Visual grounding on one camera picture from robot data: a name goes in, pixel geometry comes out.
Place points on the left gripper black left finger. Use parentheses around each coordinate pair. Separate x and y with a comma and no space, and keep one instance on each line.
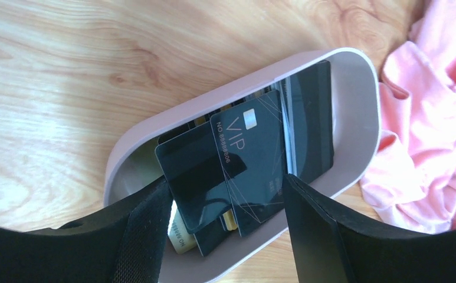
(123,242)

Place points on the gold card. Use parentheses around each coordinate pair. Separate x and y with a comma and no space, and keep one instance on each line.
(206,239)

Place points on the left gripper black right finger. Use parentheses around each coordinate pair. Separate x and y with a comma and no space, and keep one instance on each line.
(334,243)

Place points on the pink oval tray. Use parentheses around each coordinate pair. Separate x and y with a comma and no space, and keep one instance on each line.
(356,134)

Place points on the pink cloth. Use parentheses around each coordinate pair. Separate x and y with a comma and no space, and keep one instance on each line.
(411,182)

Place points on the black card right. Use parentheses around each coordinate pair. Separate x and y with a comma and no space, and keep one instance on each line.
(308,123)

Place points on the black VIP card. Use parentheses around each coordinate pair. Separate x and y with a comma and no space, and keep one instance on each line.
(251,147)

